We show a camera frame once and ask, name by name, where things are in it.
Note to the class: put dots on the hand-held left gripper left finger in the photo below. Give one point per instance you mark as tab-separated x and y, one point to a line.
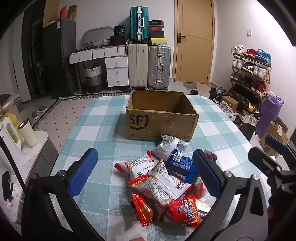
83	170

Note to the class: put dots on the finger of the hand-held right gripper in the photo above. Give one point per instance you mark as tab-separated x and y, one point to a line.
275	141
261	157

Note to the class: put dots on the large white red snack packet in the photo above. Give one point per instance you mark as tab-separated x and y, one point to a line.
161	184

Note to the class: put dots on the rows of assorted shoes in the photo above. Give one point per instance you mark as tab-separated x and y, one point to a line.
252	69

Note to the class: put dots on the small white red snack packet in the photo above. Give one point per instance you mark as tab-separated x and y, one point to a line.
136	165

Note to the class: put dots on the black storage box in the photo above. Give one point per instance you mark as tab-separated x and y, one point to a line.
118	41

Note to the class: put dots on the wooden door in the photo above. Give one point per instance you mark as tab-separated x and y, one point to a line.
194	41

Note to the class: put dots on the cardboard box with cat print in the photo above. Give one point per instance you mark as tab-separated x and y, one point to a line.
274	135

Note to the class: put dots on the tall cardboard box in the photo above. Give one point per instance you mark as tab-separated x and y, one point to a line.
49	11

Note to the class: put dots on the purple snack packet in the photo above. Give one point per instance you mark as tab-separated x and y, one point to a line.
211	155

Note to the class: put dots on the blue cookie packet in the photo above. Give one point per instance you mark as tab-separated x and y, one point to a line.
181	165

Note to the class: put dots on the woven laundry basket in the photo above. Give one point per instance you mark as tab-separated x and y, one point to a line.
93	78

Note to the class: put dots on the red flat item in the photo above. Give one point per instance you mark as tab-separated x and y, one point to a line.
63	12

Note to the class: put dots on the dark grey refrigerator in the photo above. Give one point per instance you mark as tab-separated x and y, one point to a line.
59	58

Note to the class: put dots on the silver suitcase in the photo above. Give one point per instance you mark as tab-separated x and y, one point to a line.
159	67

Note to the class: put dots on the teal suitcase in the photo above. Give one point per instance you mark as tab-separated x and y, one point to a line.
138	23

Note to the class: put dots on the white tumbler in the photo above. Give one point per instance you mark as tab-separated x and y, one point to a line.
28	134

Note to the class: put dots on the pile of sneakers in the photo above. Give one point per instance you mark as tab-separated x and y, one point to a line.
223	104

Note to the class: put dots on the white kettle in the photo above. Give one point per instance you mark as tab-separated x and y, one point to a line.
9	135

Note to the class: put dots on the grey arched mirror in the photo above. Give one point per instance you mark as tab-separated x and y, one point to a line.
96	32

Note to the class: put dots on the small brown cardboard box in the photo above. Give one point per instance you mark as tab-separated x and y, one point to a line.
230	102

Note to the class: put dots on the white side table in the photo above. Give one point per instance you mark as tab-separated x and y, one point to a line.
27	160

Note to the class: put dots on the purple bag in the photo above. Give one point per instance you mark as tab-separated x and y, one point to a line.
269	115

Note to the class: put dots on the grey slipper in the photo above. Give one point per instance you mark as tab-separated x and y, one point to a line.
42	108
35	114

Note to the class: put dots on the dotted white rug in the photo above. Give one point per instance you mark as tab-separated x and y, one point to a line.
64	113

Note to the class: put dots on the grey door mat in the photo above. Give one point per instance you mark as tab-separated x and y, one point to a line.
190	85

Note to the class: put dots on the wooden shoe rack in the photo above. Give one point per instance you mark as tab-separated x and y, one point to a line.
266	80

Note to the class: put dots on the black shopping bag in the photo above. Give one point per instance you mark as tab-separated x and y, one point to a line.
248	130

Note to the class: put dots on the blue cookie bag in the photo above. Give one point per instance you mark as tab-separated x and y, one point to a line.
168	144

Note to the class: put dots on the beige suitcase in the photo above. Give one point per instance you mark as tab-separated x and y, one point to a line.
137	66

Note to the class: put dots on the white dresser with drawers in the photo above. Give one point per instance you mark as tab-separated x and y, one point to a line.
115	67

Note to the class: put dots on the black shoebox with red print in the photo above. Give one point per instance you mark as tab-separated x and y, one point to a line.
156	28

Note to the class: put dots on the checked tablecloth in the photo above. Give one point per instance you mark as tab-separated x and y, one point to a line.
104	139

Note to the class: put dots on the dark tall cabinet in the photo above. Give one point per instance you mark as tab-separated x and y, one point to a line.
31	58

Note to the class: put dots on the small black device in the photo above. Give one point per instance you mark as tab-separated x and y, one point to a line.
7	185

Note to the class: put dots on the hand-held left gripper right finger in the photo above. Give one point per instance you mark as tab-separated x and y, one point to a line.
207	173

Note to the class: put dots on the plain black shoebox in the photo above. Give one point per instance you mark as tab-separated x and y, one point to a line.
157	34

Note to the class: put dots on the black printed bag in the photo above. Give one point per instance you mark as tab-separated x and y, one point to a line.
119	31

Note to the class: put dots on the brown paper bag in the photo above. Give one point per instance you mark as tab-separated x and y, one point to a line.
72	12

